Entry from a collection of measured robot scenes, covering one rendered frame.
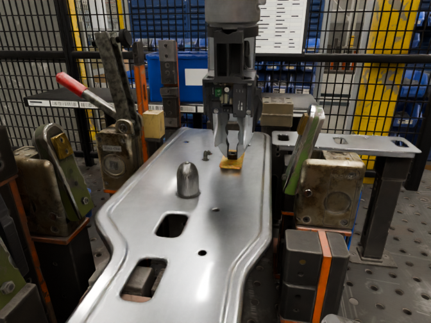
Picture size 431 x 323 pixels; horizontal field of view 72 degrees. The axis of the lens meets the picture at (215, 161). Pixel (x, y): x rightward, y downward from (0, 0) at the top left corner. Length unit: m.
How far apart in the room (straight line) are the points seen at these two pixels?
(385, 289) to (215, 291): 0.56
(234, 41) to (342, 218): 0.30
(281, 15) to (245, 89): 0.64
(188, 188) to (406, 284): 0.58
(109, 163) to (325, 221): 0.39
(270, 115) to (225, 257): 0.49
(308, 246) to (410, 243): 0.63
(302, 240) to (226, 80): 0.22
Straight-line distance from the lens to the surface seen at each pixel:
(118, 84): 0.54
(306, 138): 0.44
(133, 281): 0.32
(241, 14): 0.42
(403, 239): 0.98
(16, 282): 0.35
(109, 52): 0.54
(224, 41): 0.40
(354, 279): 0.79
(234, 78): 0.41
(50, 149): 0.41
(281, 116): 0.75
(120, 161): 0.57
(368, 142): 0.71
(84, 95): 0.59
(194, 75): 0.88
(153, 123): 0.62
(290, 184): 0.47
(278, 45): 1.04
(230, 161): 0.52
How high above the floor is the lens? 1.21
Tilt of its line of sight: 23 degrees down
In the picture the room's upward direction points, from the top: straight up
